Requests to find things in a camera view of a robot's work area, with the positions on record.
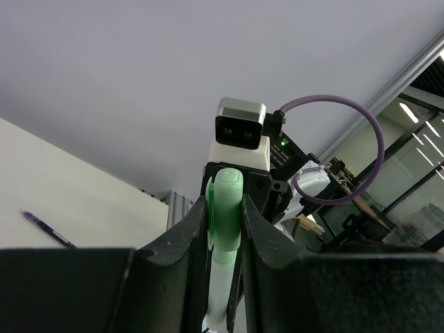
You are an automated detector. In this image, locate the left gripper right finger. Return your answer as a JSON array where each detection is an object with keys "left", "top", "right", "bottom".
[{"left": 241, "top": 196, "right": 443, "bottom": 332}]

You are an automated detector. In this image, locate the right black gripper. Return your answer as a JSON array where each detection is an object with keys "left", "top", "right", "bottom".
[{"left": 200, "top": 162, "right": 291, "bottom": 222}]

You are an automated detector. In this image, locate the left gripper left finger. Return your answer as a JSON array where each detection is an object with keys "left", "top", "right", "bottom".
[{"left": 1, "top": 198, "right": 208, "bottom": 332}]

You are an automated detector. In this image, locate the green highlighter cap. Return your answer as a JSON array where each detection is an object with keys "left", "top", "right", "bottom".
[{"left": 205, "top": 168, "right": 244, "bottom": 252}]

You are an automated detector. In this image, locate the purple gel pen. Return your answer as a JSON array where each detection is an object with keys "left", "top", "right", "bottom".
[{"left": 20, "top": 210, "right": 76, "bottom": 248}]

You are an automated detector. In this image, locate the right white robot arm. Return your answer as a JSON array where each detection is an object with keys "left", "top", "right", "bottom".
[{"left": 200, "top": 132, "right": 330, "bottom": 224}]

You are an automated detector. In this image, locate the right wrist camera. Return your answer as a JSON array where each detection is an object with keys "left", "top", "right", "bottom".
[{"left": 208, "top": 97, "right": 270, "bottom": 172}]

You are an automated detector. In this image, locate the right aluminium frame post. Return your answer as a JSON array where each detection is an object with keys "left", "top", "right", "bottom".
[{"left": 318, "top": 29, "right": 443, "bottom": 162}]

